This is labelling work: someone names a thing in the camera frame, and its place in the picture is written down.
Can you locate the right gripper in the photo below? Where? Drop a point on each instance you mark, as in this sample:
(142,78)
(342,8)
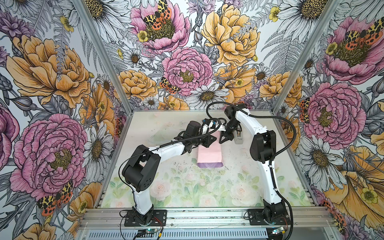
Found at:
(228,136)

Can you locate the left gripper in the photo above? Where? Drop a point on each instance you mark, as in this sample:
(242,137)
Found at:
(208,139)

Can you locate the purple wrapping paper sheet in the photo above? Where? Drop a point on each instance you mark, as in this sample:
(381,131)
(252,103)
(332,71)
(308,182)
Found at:
(210,157)

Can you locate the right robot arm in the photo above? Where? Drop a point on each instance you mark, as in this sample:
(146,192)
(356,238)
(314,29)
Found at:
(262,150)

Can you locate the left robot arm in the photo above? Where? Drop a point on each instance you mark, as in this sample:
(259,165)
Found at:
(139,171)

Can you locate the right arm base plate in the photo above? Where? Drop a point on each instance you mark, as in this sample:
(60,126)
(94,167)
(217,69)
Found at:
(261,217)

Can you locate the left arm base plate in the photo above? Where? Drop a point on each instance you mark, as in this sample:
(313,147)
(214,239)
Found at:
(154,218)

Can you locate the aluminium front rail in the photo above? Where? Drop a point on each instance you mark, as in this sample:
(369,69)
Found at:
(307,223)

